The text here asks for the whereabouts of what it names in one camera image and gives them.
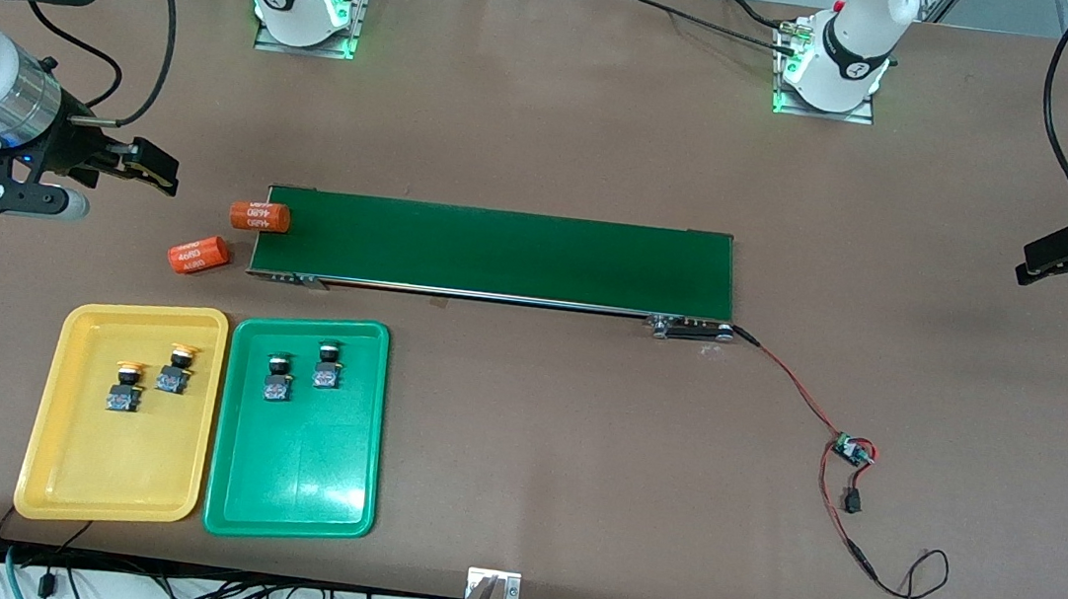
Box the orange cylindrical battery cell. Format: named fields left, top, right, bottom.
left=165, top=231, right=234, bottom=281
left=228, top=197, right=295, bottom=237

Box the yellow push button switch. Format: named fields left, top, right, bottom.
left=106, top=359, right=149, bottom=415
left=153, top=340, right=200, bottom=397

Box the green push button switch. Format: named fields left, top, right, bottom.
left=310, top=340, right=346, bottom=392
left=262, top=351, right=297, bottom=406

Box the small green circuit board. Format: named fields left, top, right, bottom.
left=829, top=430, right=878, bottom=470

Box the yellow plastic tray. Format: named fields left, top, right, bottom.
left=11, top=290, right=232, bottom=539

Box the green plastic tray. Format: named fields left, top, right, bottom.
left=200, top=306, right=396, bottom=553

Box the green conveyor belt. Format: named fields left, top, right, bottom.
left=244, top=181, right=745, bottom=346

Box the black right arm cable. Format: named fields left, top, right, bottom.
left=12, top=0, right=182, bottom=135

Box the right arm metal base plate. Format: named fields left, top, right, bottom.
left=253, top=0, right=373, bottom=62

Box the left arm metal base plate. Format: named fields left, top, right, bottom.
left=770, top=18, right=884, bottom=125

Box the teal cable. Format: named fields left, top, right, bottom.
left=1, top=544, right=33, bottom=599

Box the black table cable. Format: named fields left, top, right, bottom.
left=611, top=0, right=804, bottom=60

